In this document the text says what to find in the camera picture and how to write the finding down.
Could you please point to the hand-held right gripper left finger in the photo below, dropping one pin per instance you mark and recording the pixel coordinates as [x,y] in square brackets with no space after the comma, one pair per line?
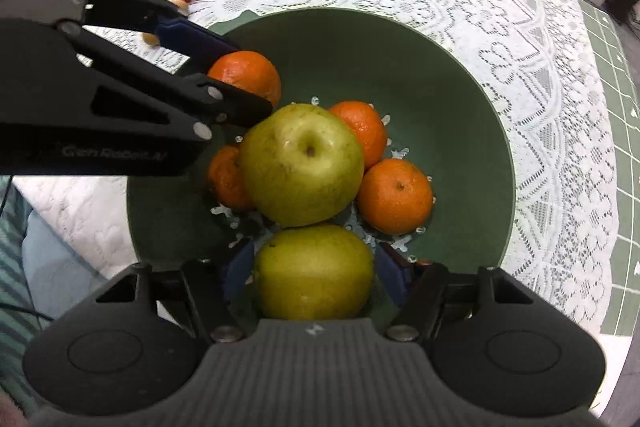
[239,267]

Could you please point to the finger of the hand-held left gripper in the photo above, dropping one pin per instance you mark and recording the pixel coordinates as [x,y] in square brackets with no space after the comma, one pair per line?
[165,92]
[185,34]

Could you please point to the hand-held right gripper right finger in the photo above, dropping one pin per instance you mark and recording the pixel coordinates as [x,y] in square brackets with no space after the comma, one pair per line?
[395,277]

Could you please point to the yellow-green pear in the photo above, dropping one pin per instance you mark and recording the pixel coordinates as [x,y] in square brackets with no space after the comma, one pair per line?
[312,277]
[302,167]

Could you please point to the orange mandarin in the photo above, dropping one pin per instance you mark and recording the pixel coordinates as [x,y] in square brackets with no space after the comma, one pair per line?
[227,179]
[362,132]
[395,197]
[247,74]

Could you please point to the green plastic colander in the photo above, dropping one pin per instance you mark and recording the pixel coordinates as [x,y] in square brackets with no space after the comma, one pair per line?
[425,82]

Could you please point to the small tan round fruit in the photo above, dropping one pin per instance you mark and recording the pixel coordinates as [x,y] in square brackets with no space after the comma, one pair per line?
[150,38]

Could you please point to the white quilted cloth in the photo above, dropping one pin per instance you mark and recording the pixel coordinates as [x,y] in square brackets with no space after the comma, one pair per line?
[75,212]

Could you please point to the light blue pants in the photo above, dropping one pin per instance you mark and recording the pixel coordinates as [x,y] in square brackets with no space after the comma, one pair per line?
[55,257]

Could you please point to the teal striped shirt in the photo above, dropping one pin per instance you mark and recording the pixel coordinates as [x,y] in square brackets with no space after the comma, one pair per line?
[15,287]

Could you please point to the green grid table mat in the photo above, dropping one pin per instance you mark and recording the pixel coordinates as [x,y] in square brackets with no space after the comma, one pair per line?
[620,107]

